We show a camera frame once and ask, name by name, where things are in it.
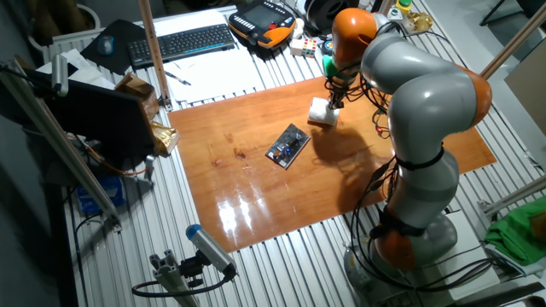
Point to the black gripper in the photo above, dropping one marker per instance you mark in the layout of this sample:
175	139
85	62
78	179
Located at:
337	88

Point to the white toilet paper roll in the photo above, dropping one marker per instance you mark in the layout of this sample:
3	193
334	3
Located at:
320	113

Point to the crumpled white paper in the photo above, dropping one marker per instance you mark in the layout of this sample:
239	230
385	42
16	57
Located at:
94	77

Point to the round black blue-yellow puck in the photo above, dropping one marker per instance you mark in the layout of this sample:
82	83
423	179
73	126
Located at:
327	46

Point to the colourful Rubik's cube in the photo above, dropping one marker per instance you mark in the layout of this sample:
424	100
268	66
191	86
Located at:
310	48

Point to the small white figurine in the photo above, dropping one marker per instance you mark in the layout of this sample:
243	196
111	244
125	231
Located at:
298	27

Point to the black filament spool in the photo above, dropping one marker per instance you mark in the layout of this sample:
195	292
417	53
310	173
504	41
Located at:
324	13

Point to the white box green button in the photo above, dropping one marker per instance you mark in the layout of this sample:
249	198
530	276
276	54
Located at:
394	14

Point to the black and orange teach pendant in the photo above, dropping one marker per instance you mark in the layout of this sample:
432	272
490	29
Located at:
260	17

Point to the crumpled gold foil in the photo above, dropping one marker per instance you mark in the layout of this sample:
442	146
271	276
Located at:
420	21

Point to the yellow button box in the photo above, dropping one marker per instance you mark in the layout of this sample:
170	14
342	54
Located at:
403	6

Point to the brown wooden board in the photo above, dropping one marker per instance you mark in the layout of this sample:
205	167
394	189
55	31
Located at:
256	192

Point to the white paper sheet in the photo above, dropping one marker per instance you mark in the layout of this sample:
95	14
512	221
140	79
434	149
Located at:
213	77

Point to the dark pen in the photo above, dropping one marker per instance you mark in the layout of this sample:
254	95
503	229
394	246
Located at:
177	78

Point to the black keyboard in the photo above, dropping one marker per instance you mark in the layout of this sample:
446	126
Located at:
183	42

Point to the white paper stack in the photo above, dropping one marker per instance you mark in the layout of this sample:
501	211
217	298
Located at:
192	21

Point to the gold foil bag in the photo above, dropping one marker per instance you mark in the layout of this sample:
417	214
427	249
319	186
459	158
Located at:
164	138

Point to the black chair base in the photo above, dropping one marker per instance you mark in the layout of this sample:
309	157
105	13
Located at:
495	13

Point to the beige panel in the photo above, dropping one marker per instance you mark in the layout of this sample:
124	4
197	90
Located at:
529	85

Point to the brown cardboard box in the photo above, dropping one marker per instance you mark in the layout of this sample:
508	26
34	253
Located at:
138	91

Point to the aluminium profile bar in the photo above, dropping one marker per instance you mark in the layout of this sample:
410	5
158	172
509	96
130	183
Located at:
512	197

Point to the green cloth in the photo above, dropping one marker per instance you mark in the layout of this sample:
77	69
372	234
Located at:
516	234

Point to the black mouse pad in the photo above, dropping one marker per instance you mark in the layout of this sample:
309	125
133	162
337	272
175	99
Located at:
115	61

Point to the black flat monitor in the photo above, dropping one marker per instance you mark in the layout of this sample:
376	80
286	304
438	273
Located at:
98	119

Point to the short aluminium profile piece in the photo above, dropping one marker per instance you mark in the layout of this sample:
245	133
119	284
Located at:
170	281

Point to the blue box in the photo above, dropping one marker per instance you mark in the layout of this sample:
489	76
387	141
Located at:
100	194

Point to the grey metal bar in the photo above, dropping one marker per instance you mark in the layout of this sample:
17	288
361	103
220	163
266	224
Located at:
503	296

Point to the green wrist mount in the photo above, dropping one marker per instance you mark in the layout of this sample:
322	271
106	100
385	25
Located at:
328	68

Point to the metal frame post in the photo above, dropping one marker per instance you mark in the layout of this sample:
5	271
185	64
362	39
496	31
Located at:
153	47
512	44

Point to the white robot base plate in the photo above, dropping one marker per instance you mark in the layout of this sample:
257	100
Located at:
469	239

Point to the silver camera with blue cap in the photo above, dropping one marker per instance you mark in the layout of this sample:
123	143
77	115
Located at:
209	249

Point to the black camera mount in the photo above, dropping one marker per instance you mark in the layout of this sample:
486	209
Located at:
192	268

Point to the white curved chair frame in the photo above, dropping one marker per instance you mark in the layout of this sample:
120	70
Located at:
91	13

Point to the long aluminium frame rail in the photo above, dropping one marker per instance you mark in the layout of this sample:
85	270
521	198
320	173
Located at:
64	147

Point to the silver depth camera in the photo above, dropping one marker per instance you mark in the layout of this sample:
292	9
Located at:
59	74

